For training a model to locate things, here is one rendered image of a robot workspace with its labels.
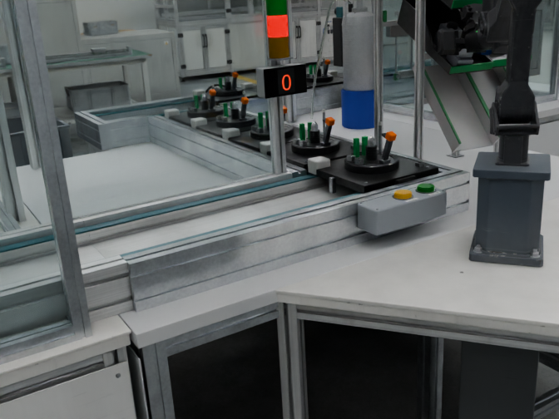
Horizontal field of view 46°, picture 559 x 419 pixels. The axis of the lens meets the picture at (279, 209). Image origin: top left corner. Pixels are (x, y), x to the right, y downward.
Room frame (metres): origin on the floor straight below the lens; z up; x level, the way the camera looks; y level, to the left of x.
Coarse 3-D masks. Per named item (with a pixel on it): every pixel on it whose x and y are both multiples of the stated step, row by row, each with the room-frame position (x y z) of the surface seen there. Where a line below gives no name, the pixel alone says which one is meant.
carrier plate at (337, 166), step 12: (324, 168) 1.65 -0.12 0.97; (336, 168) 1.64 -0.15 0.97; (408, 168) 1.60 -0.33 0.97; (420, 168) 1.60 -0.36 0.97; (432, 168) 1.59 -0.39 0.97; (336, 180) 1.57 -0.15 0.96; (348, 180) 1.53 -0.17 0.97; (360, 180) 1.52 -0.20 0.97; (372, 180) 1.51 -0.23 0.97; (384, 180) 1.51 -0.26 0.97; (360, 192) 1.49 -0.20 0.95
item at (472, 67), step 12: (408, 0) 1.90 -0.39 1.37; (432, 0) 1.93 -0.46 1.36; (408, 12) 1.86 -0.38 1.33; (432, 12) 1.95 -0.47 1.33; (444, 12) 1.92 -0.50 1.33; (456, 12) 1.87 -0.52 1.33; (408, 24) 1.86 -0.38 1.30; (432, 24) 1.93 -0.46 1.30; (432, 36) 1.86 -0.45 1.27; (432, 48) 1.76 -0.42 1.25; (444, 60) 1.70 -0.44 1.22; (480, 60) 1.77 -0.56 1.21; (456, 72) 1.69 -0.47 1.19; (468, 72) 1.70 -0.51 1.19
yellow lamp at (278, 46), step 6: (270, 42) 1.63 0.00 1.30; (276, 42) 1.62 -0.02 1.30; (282, 42) 1.62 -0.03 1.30; (288, 42) 1.63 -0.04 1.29; (270, 48) 1.63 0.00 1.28; (276, 48) 1.62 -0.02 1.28; (282, 48) 1.62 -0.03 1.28; (288, 48) 1.63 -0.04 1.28; (270, 54) 1.63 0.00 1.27; (276, 54) 1.62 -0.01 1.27; (282, 54) 1.62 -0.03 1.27; (288, 54) 1.63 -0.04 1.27
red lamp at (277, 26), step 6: (270, 18) 1.62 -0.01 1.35; (276, 18) 1.62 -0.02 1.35; (282, 18) 1.62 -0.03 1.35; (270, 24) 1.62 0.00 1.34; (276, 24) 1.62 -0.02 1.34; (282, 24) 1.62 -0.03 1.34; (270, 30) 1.63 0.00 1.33; (276, 30) 1.62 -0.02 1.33; (282, 30) 1.62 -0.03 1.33; (270, 36) 1.63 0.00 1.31; (276, 36) 1.62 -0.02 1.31; (282, 36) 1.62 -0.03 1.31
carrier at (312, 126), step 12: (300, 132) 1.89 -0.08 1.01; (312, 132) 1.85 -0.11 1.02; (288, 144) 1.93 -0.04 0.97; (300, 144) 1.82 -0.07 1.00; (312, 144) 1.83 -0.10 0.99; (324, 144) 1.80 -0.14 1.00; (336, 144) 1.82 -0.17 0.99; (348, 144) 1.89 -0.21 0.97; (288, 156) 1.79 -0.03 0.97; (300, 156) 1.78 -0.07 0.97; (312, 156) 1.77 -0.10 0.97; (324, 156) 1.76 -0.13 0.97; (336, 156) 1.76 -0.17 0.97
